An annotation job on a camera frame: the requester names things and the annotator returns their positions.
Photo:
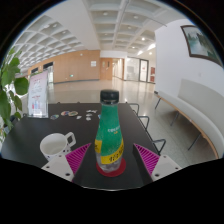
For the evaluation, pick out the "small white sticker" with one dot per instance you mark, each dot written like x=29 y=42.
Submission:
x=88 y=115
x=91 y=111
x=79 y=117

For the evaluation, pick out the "round colourful badge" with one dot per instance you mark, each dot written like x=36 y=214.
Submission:
x=65 y=113
x=73 y=113
x=54 y=117

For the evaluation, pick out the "potted green leafy plant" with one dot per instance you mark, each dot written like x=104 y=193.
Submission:
x=10 y=80

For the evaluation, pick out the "green yellow labelled drink bottle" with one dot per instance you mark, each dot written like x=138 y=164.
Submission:
x=109 y=133

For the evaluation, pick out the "ceiling lights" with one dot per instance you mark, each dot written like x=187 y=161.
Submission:
x=143 y=38

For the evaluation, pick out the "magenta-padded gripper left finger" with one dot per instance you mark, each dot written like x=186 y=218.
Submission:
x=60 y=166

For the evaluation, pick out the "clear acrylic sign stand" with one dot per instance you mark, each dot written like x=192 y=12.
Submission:
x=38 y=93

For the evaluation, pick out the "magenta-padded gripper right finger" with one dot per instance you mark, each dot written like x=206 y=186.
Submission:
x=165 y=166

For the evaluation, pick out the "dark framed glass door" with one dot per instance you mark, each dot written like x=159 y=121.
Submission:
x=144 y=70

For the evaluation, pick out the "dark framed wall picture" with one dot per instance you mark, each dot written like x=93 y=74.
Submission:
x=201 y=45

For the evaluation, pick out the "black metal chair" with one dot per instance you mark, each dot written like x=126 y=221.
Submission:
x=146 y=117
x=161 y=141
x=136 y=105

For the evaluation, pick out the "long white bench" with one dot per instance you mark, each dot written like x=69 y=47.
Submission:
x=200 y=113

